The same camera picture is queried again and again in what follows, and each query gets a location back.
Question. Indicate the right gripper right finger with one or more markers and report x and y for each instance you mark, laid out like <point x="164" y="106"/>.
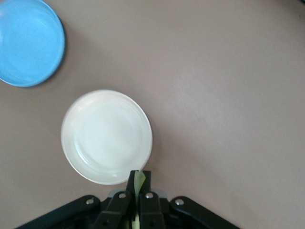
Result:
<point x="152" y="210"/>

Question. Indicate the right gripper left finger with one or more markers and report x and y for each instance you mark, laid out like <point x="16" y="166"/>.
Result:
<point x="114" y="210"/>

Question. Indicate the green lettuce leaf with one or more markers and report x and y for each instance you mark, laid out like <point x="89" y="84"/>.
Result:
<point x="139" y="179"/>

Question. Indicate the beige round plate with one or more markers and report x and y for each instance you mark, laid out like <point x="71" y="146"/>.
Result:
<point x="107" y="136"/>

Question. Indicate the blue round plate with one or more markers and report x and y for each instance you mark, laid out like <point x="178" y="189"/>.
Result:
<point x="28" y="43"/>

